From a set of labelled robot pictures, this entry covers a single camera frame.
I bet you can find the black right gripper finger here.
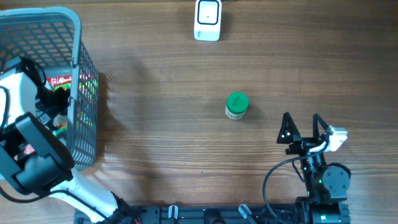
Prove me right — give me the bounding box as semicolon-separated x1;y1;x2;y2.
312;113;330;139
277;112;301;144

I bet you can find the red coffee stick sachet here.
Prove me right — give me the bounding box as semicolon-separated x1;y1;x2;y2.
47;75;72;90

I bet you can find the green lid white jar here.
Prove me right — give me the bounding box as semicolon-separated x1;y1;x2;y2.
225;92;249;120

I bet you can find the green gummy candy bag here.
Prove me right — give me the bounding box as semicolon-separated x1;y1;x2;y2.
53;83;71;137

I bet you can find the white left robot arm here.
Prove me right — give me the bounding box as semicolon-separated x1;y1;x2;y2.
1;57;130;223

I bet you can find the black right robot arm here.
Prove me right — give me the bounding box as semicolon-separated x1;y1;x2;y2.
277;112;351;224

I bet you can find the white barcode scanner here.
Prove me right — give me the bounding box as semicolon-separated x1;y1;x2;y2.
193;0;222;42

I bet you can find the grey plastic shopping basket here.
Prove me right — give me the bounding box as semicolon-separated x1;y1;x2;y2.
1;7;99;170

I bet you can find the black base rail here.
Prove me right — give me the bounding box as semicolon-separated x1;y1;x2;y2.
73;203;351;224

